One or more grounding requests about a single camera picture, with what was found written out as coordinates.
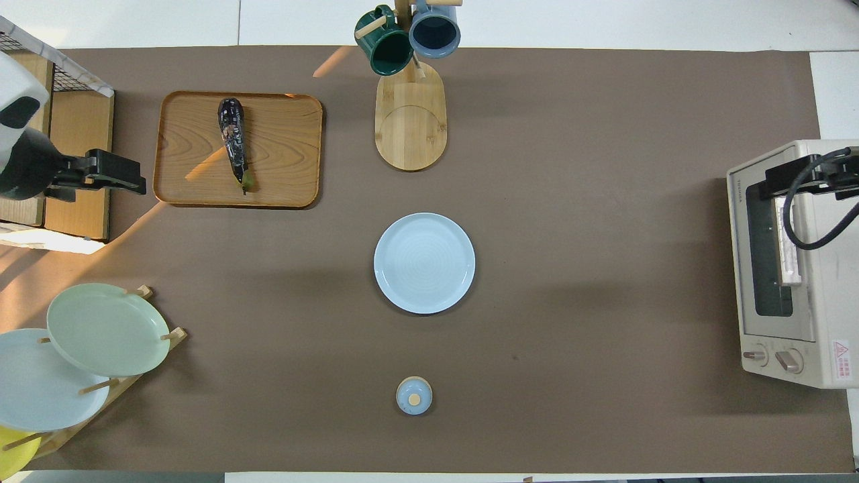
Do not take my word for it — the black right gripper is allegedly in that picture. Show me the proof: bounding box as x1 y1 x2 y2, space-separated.
760 159 859 202

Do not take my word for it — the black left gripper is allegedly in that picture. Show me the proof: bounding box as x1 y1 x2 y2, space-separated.
46 149 147 202

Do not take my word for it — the glass oven door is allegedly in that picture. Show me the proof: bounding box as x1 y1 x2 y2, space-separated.
730 149 818 341

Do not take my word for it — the dark purple eggplant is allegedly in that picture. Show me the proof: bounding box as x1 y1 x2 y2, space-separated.
217 98 256 196

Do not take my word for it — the light blue ridged plate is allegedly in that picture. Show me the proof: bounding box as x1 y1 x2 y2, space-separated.
373 213 476 315

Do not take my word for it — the beige toaster oven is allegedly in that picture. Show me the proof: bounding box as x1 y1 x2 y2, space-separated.
727 140 859 390

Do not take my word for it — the wooden step shelf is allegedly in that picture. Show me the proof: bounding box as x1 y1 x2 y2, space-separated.
0 47 115 242

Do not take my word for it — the rectangular wooden tray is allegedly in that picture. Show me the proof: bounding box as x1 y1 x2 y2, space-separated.
153 91 324 209

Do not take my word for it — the pale green plate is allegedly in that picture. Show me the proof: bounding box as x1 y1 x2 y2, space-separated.
46 282 171 378

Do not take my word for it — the wooden plate rack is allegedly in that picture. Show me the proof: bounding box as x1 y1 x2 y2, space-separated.
0 285 189 461

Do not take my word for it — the brown table mat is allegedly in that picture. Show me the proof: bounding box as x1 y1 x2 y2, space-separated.
0 46 857 474

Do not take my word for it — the large pale blue plate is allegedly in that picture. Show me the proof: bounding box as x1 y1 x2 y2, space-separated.
0 328 111 433

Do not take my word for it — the wooden mug tree stand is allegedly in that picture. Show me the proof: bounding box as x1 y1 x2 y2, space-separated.
354 0 464 172

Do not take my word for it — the dark green mug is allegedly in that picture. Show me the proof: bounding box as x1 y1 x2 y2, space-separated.
354 5 415 76

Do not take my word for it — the yellow plate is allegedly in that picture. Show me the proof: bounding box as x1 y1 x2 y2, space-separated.
0 425 41 476

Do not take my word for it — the blue mug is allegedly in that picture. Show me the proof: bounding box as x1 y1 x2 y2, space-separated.
408 0 462 59

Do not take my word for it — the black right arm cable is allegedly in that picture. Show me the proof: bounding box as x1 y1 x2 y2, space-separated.
783 149 859 251

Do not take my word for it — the black wire basket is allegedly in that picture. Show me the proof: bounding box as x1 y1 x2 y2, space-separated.
0 30 113 95

